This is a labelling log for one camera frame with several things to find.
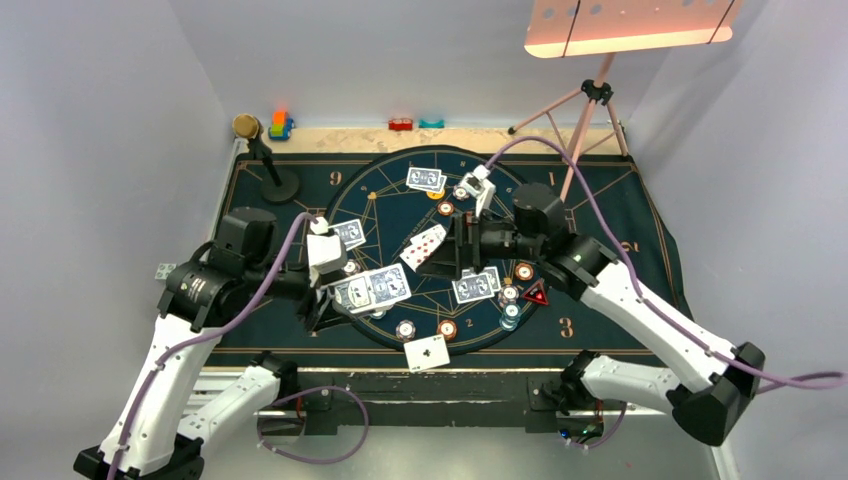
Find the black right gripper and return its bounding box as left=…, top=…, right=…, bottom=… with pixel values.
left=416, top=208, right=542, bottom=281

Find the nine of diamonds card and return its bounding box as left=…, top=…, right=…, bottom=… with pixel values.
left=400, top=237, right=444, bottom=271

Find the ace of spades card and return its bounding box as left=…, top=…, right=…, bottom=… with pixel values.
left=410, top=224, right=447, bottom=243

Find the blue card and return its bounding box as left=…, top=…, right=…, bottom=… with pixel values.
left=330, top=219, right=367, bottom=251
left=405, top=167, right=442, bottom=193
left=452, top=273, right=495, bottom=304

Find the white purple poker chip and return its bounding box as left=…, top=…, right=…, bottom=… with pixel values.
left=343, top=260, right=362, bottom=276

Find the blue playing card deck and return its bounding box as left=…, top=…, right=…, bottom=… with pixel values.
left=328, top=263, right=412, bottom=317

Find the teal chip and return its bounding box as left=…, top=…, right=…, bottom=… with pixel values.
left=499, top=303, right=522, bottom=331

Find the four of clubs card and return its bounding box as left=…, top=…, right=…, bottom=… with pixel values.
left=404, top=334, right=450, bottom=373

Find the red triangular dealer button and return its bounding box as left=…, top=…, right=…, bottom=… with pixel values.
left=522, top=278, right=549, bottom=306

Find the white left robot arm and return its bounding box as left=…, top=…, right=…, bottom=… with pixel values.
left=73, top=207, right=346, bottom=479

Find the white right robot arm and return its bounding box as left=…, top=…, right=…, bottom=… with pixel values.
left=413, top=183, right=765, bottom=447

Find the round blue poker mat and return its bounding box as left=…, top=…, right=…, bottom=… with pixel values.
left=316, top=147, right=556, bottom=357

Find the orange chip stack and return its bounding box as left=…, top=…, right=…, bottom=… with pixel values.
left=437, top=319, right=458, bottom=342

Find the teal toy block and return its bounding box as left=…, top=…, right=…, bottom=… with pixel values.
left=418, top=118, right=445, bottom=129

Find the red toy block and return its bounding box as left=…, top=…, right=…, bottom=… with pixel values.
left=387, top=118, right=415, bottom=131

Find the grey lego brick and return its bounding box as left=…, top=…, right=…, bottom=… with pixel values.
left=154, top=263, right=176, bottom=281

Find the dark green rectangular poker mat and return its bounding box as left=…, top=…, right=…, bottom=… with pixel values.
left=209, top=146, right=690, bottom=369

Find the orange blue toy block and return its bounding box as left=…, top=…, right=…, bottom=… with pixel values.
left=268, top=110, right=294, bottom=141

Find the gold round microphone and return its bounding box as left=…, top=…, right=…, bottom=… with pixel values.
left=231, top=113, right=262, bottom=140

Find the pink tripod stand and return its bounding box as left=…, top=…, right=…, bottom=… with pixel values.
left=507, top=52, right=630, bottom=163

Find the pink perforated light panel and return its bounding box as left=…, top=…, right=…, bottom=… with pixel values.
left=524, top=0, right=743, bottom=59

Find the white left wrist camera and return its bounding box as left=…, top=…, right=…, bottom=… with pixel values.
left=306, top=217, right=347, bottom=275

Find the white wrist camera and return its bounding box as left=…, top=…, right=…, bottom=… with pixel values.
left=306, top=217, right=347, bottom=275
left=459, top=165, right=496, bottom=217

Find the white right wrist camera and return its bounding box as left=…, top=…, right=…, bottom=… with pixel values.
left=459, top=165, right=496, bottom=217

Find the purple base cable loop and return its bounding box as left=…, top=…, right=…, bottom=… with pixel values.
left=256, top=386, right=370, bottom=464

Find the aluminium frame rail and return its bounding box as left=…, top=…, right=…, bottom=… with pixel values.
left=119, top=368, right=740, bottom=480

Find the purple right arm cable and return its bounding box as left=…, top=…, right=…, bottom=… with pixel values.
left=484, top=136, right=848, bottom=392

